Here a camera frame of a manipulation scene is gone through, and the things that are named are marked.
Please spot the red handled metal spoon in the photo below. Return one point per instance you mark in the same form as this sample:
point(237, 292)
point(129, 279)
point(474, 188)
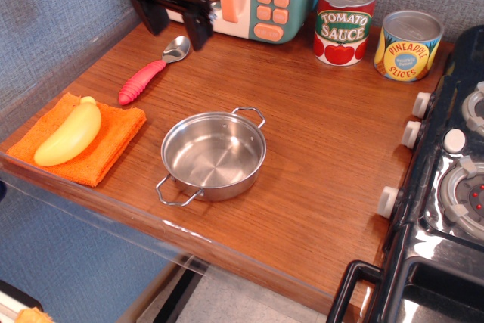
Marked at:
point(175, 51)

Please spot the stainless steel pot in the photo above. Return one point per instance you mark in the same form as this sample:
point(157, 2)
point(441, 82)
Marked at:
point(212, 156)

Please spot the yellow toy banana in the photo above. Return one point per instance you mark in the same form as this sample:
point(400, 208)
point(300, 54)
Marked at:
point(73, 136)

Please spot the tomato sauce can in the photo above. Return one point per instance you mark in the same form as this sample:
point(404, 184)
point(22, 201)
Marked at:
point(341, 31)

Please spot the orange folded cloth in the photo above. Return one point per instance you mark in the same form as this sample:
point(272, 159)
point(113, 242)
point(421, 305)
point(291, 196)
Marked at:
point(118, 128)

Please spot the pineapple slices can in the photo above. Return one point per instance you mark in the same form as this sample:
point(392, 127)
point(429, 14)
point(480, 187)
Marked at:
point(407, 45)

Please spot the white stove knob back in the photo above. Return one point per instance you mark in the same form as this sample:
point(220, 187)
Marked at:
point(421, 104)

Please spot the white stove knob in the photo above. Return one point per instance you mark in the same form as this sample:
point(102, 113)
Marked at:
point(410, 134)
point(421, 104)
point(387, 201)

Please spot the white stove knob middle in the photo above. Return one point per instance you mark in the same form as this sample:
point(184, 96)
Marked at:
point(410, 134)

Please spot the white stove knob front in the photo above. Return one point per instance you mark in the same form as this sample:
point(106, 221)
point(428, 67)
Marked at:
point(387, 201)

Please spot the orange object bottom corner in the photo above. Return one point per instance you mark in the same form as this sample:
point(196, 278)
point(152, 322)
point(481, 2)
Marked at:
point(33, 315)

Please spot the black toy stove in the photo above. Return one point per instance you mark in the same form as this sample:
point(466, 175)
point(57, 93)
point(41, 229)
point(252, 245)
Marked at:
point(432, 268)

